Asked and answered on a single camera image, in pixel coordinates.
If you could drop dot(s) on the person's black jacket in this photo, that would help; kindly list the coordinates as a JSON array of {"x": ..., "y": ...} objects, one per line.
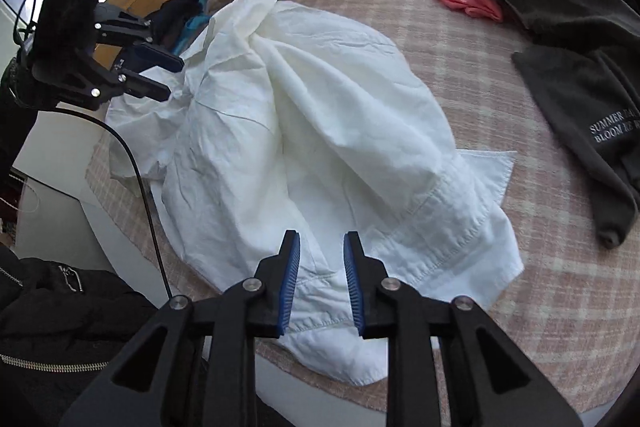
[{"x": 65, "y": 332}]

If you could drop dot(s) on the navy t-shirt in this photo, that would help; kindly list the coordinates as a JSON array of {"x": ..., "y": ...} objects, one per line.
[{"x": 172, "y": 19}]

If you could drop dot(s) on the white shirt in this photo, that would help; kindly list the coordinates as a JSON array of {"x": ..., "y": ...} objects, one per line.
[{"x": 310, "y": 147}]

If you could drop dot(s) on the pink plaid blanket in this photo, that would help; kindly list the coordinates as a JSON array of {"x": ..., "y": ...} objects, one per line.
[{"x": 500, "y": 117}]

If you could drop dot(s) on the grey printed sweatshirt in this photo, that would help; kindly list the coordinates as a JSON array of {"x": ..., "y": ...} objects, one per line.
[{"x": 570, "y": 47}]

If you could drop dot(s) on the person's left forearm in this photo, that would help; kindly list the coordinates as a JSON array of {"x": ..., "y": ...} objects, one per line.
[{"x": 12, "y": 117}]

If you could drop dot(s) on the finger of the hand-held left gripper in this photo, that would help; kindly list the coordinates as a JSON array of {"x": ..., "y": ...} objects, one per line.
[
  {"x": 147, "y": 87},
  {"x": 160, "y": 57}
]

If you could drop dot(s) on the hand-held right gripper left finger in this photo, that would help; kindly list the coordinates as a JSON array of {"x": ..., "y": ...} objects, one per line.
[{"x": 290, "y": 279}]

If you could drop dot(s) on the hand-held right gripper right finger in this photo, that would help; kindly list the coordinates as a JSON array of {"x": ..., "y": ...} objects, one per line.
[{"x": 352, "y": 279}]

